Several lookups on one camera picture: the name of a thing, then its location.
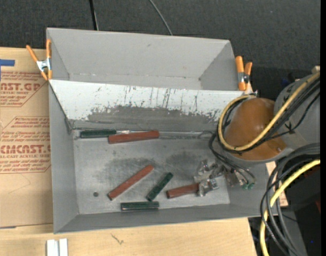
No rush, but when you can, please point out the brown cardboard board red print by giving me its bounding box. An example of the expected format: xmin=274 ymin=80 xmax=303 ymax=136
xmin=0 ymin=46 xmax=54 ymax=229

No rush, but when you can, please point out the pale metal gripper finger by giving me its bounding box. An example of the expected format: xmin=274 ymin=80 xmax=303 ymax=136
xmin=195 ymin=161 xmax=219 ymax=178
xmin=194 ymin=178 xmax=220 ymax=197

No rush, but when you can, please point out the grey metal bin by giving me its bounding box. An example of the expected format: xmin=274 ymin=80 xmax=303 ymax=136
xmin=46 ymin=27 xmax=271 ymax=234

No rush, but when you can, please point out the dark green flat block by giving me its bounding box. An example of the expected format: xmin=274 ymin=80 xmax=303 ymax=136
xmin=120 ymin=201 xmax=160 ymax=212
xmin=146 ymin=172 xmax=174 ymax=202
xmin=79 ymin=129 xmax=117 ymax=139

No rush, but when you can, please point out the red-brown flat block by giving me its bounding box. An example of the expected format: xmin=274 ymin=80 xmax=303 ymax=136
xmin=165 ymin=182 xmax=201 ymax=199
xmin=107 ymin=130 xmax=161 ymax=145
xmin=107 ymin=164 xmax=155 ymax=201

